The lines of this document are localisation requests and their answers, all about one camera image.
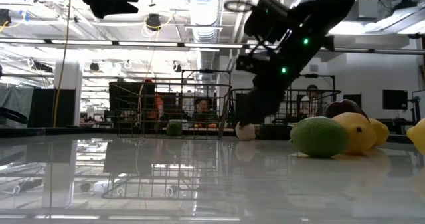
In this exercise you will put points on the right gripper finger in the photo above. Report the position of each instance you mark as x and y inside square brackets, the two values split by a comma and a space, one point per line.
[264, 101]

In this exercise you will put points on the white garlic bulb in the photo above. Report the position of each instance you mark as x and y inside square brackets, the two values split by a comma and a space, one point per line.
[245, 131]

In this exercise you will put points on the large green avocado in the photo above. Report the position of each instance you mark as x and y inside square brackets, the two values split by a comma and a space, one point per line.
[318, 137]

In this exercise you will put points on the dark red round fruit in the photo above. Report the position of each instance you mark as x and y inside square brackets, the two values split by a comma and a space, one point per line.
[343, 107]

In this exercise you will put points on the small green lime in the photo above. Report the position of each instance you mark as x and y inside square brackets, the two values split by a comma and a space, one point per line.
[174, 128]

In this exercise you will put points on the orange-yellow lemon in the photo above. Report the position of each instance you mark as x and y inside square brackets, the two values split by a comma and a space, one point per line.
[360, 131]

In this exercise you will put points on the yellow lemon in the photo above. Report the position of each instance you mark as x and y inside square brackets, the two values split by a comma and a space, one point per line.
[382, 131]
[419, 136]

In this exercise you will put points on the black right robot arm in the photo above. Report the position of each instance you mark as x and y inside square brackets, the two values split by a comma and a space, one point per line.
[332, 4]

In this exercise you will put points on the person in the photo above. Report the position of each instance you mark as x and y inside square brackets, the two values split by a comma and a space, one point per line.
[311, 101]
[202, 108]
[156, 104]

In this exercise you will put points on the black computer monitor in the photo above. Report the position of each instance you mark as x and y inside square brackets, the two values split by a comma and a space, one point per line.
[395, 99]

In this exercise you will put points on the black ceiling-mounted camera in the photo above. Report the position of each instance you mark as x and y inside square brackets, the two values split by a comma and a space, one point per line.
[153, 22]

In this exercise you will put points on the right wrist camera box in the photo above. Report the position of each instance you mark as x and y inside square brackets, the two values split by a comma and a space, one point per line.
[269, 16]

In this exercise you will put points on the silver ceiling air duct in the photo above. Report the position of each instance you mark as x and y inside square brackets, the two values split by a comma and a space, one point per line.
[203, 11]

